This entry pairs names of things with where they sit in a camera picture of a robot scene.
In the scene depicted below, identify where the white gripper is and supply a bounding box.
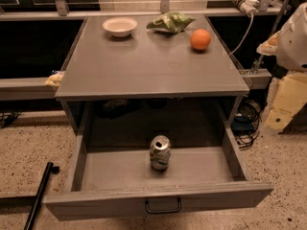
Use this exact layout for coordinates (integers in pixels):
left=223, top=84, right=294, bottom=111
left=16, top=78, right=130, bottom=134
left=256, top=14, right=307, bottom=132

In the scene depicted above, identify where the green white 7up can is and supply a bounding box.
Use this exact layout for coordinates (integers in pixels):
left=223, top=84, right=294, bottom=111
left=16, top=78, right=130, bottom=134
left=150, top=135, right=171, bottom=171

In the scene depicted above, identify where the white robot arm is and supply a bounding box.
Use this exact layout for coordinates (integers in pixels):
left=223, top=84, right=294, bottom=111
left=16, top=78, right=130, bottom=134
left=257, top=3, right=307, bottom=135

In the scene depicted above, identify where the grey cabinet counter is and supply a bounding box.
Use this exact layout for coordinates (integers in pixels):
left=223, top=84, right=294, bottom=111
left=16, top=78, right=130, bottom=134
left=56, top=14, right=248, bottom=129

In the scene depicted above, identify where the open grey drawer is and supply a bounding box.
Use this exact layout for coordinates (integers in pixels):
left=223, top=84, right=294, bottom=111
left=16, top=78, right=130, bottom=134
left=43, top=107, right=275, bottom=222

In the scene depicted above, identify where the orange fruit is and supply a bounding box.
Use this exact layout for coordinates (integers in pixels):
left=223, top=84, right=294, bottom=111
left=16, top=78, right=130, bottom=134
left=190, top=29, right=211, bottom=51

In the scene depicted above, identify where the green chip bag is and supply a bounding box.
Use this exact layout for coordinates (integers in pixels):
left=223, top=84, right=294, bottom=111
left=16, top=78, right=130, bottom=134
left=146, top=11, right=195, bottom=34

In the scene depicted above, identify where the white bowl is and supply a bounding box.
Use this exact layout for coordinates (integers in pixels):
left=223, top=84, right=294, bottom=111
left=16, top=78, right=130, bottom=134
left=103, top=17, right=138, bottom=37

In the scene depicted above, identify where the yellow snack bag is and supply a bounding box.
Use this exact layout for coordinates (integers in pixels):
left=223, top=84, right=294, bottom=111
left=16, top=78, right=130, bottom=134
left=45, top=71, right=64, bottom=87

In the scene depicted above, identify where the black pole on floor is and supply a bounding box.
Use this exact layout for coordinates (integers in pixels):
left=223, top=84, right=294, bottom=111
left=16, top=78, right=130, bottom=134
left=23, top=162, right=59, bottom=230

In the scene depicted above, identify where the black cable bundle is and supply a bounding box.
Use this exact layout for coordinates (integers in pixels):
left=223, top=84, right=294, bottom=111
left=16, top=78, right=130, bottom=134
left=231, top=99, right=263, bottom=150

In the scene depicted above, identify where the white cable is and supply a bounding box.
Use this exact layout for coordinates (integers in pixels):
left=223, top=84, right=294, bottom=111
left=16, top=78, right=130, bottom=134
left=228, top=12, right=255, bottom=57

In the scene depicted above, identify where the black drawer handle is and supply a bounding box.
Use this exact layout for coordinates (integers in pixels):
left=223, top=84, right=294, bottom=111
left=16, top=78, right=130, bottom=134
left=145, top=198, right=182, bottom=215

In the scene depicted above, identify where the metal rail frame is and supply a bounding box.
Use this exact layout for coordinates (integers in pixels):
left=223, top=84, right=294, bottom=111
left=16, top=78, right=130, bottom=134
left=0, top=78, right=58, bottom=101

